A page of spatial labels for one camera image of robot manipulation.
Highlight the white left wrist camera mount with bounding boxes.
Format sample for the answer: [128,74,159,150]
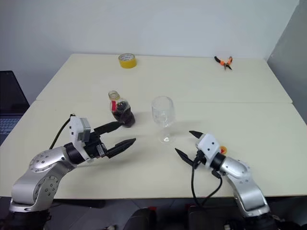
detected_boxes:
[68,115,92,161]

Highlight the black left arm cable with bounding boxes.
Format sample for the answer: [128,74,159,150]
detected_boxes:
[49,113,77,150]

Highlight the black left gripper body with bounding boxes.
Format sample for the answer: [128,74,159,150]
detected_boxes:
[83,131,108,160]

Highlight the yellow tape roll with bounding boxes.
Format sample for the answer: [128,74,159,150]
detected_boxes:
[118,53,138,69]

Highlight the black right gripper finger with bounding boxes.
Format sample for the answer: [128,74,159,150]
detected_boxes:
[189,130,205,140]
[174,148,199,170]

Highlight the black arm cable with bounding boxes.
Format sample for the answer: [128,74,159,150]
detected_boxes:
[49,113,77,150]
[190,151,224,207]

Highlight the small dark liquid bottle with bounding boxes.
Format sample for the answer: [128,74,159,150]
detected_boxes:
[107,90,136,129]

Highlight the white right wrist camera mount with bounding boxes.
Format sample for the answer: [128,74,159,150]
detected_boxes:
[195,133,222,170]

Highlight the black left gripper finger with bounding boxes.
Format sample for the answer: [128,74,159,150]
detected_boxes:
[93,121,122,138]
[106,138,137,159]

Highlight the clear wine glass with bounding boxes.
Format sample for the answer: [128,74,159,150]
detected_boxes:
[151,95,177,144]

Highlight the dark laptop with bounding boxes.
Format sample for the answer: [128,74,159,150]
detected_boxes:
[0,70,31,145]

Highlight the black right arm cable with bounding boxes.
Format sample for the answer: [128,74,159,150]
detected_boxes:
[190,151,224,207]

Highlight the orange black pliers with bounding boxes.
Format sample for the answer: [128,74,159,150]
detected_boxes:
[214,56,234,71]

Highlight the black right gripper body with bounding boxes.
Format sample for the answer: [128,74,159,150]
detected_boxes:
[194,149,207,169]

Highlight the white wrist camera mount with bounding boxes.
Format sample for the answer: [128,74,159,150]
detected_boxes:
[68,115,92,161]
[195,133,222,170]

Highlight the dark rounded shape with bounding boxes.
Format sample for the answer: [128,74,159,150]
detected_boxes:
[123,207,158,230]

